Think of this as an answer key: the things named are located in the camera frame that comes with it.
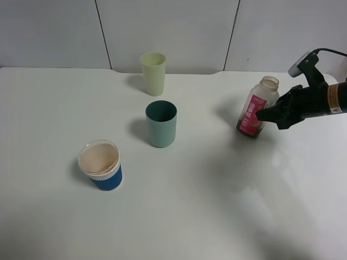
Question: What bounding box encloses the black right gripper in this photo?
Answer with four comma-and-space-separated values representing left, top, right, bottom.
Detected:
256, 83, 330, 130

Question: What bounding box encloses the clear bottle pink label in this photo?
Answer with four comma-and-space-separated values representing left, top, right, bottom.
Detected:
236, 76, 279, 138

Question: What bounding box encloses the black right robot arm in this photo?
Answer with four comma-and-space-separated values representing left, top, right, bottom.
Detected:
256, 82, 346, 130

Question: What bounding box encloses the teal green plastic cup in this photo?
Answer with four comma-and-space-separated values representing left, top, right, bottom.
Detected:
145, 100, 177, 148

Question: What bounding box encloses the pale yellow plastic cup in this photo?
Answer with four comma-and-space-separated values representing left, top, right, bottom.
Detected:
140, 52, 166, 96

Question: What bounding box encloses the blue sleeved cup clear lid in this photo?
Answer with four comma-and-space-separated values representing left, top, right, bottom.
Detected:
78, 140, 123, 191

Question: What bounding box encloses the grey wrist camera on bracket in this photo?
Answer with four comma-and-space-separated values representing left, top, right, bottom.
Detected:
288, 49, 326, 88

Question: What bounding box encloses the black camera cable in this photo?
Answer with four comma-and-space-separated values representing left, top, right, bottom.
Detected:
311, 48, 347, 57

